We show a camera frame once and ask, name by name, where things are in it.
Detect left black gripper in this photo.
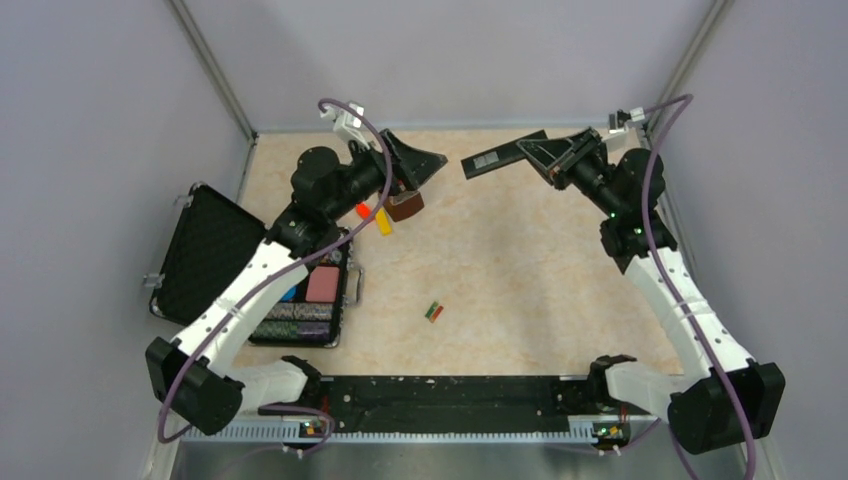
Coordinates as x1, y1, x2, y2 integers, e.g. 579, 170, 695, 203
325, 128, 448, 221

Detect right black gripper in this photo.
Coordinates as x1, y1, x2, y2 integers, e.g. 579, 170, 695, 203
516, 127, 624, 218

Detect black remote control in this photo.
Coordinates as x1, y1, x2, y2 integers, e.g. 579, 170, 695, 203
460, 130, 548, 180

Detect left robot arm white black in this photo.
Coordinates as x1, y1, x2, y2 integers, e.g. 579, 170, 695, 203
145, 129, 448, 443

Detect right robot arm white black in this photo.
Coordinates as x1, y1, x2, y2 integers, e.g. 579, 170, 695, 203
516, 128, 786, 454

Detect green and red batteries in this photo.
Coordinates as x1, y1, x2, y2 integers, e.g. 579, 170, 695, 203
425, 301, 444, 323

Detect brown wooden metronome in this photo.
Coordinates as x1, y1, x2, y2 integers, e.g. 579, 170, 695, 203
383, 190, 425, 222

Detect yellow block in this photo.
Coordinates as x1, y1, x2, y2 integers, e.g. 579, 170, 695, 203
374, 208, 393, 236

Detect orange block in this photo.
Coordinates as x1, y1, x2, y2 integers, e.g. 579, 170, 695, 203
355, 202, 372, 220

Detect pink card deck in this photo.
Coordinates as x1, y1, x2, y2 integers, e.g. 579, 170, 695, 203
305, 266, 340, 303

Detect blue poker chip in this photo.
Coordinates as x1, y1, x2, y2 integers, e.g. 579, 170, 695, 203
280, 286, 297, 302

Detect black poker chip case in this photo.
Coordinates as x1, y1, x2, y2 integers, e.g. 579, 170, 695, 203
149, 182, 355, 348

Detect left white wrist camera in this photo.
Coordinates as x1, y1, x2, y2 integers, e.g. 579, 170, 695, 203
319, 103, 369, 148

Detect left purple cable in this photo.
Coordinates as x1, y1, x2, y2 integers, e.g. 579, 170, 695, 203
156, 98, 395, 460

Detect purple cable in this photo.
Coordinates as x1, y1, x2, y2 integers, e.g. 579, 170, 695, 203
156, 98, 395, 460
596, 93, 758, 480

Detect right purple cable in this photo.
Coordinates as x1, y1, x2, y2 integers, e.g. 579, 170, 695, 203
596, 93, 758, 480

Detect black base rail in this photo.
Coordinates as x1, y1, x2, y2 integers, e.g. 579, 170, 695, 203
300, 375, 642, 434

